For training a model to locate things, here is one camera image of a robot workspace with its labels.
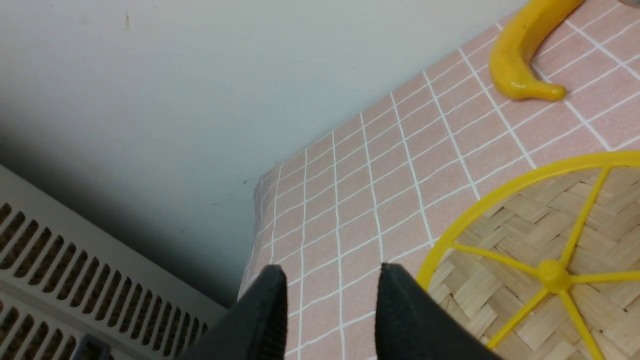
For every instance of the yellow woven bamboo steamer lid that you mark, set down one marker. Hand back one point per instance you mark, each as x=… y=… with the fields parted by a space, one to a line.
x=546 y=267

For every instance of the pink checked tablecloth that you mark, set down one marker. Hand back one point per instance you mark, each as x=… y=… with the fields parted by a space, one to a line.
x=383 y=186

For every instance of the yellow plastic banana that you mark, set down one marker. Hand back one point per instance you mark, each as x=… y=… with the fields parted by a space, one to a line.
x=510 y=59

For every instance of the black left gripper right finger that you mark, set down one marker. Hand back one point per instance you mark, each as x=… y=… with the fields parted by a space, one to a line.
x=410 y=325

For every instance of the white vented radiator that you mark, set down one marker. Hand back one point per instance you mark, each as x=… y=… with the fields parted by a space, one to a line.
x=70 y=291

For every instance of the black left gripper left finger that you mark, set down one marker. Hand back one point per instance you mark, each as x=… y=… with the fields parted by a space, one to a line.
x=255 y=328

